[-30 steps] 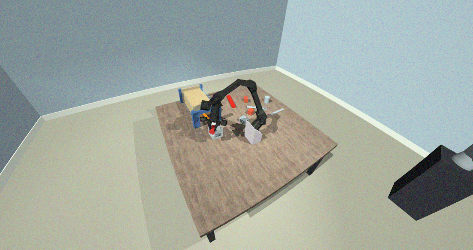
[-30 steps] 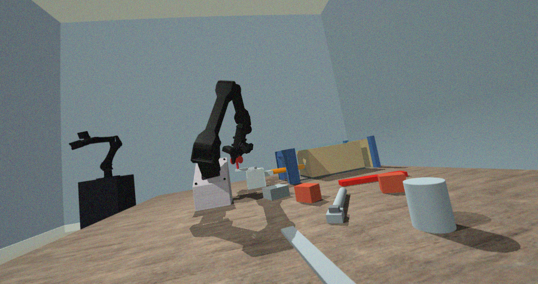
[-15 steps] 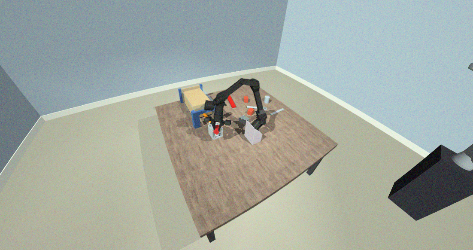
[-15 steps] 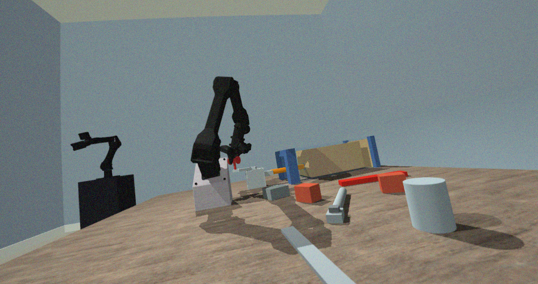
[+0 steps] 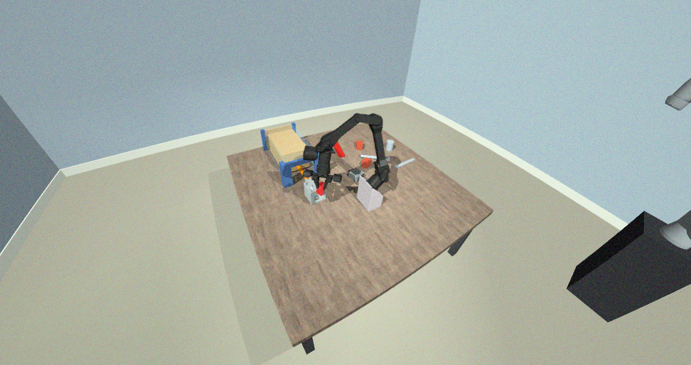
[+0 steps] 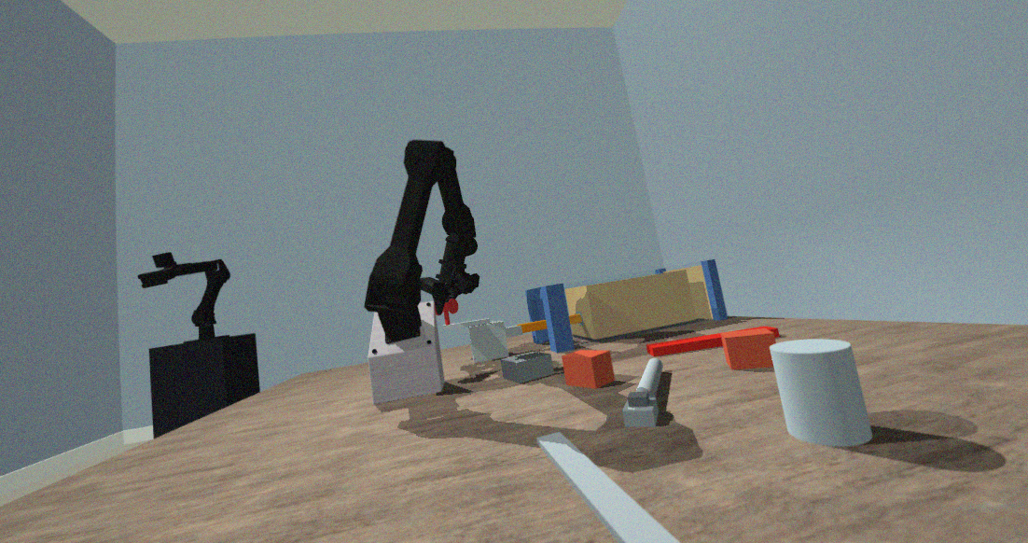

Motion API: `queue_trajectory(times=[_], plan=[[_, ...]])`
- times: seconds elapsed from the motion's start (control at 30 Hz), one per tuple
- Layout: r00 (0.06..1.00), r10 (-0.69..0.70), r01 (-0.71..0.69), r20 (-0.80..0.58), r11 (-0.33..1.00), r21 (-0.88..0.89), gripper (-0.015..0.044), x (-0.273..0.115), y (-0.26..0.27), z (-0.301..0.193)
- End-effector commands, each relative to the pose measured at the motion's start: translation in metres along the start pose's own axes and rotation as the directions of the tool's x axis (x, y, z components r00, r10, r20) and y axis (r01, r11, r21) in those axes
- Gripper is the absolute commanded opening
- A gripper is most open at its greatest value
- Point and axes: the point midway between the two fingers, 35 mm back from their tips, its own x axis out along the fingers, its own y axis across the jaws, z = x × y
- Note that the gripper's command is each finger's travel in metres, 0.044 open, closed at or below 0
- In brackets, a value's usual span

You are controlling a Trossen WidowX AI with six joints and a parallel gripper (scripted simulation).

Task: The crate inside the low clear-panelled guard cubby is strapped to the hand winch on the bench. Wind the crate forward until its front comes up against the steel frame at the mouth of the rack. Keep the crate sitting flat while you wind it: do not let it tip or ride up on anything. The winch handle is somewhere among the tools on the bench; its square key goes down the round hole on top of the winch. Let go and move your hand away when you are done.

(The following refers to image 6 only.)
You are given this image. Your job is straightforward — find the red flat bar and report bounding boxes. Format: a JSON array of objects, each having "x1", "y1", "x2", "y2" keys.
[{"x1": 646, "y1": 327, "x2": 780, "y2": 356}]

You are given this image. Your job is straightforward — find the orange rectangular block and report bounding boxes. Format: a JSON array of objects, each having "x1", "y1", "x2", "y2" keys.
[
  {"x1": 562, "y1": 351, "x2": 615, "y2": 388},
  {"x1": 721, "y1": 328, "x2": 776, "y2": 369}
]

